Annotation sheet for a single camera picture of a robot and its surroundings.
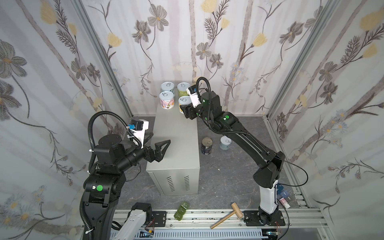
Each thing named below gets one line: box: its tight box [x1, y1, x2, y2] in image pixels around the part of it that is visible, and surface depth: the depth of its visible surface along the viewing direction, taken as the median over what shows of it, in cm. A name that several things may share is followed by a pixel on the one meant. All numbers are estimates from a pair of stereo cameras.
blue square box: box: [276, 184, 284, 195], surface depth 84 cm
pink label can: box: [159, 91, 175, 110], surface depth 76 cm
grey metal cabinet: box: [146, 104, 200, 196], surface depth 64 cm
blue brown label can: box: [160, 81, 175, 95], surface depth 81 cm
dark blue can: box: [201, 137, 213, 155], surface depth 95 cm
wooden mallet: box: [210, 202, 244, 229], surface depth 76 cm
